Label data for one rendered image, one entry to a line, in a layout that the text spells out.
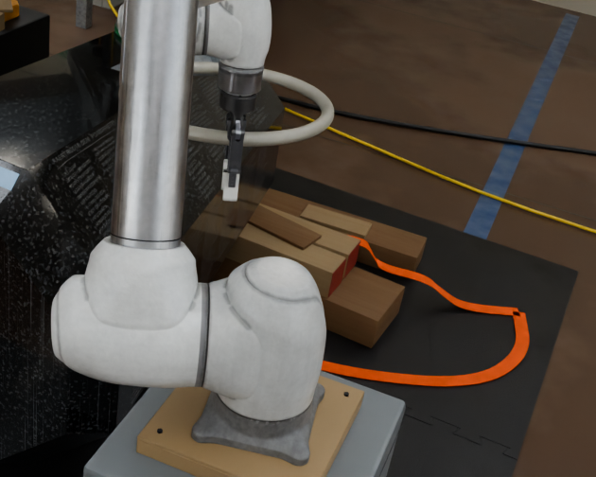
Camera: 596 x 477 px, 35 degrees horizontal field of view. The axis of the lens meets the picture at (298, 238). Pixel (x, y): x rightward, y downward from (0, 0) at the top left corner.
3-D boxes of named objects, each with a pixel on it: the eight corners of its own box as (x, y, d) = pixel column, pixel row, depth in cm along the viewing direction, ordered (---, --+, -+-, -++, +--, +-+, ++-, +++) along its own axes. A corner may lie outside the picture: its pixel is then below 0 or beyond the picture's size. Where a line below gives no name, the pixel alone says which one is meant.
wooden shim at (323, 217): (299, 219, 345) (299, 215, 344) (307, 206, 353) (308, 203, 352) (364, 238, 340) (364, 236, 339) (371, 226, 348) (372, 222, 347)
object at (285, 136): (97, 73, 227) (97, 61, 225) (286, 70, 246) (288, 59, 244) (149, 153, 187) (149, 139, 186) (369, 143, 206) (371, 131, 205)
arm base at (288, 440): (328, 376, 160) (334, 350, 157) (306, 468, 141) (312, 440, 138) (224, 352, 161) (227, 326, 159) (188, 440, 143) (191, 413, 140)
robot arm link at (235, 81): (262, 57, 193) (258, 84, 196) (217, 53, 191) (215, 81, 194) (266, 71, 185) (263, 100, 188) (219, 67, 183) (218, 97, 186)
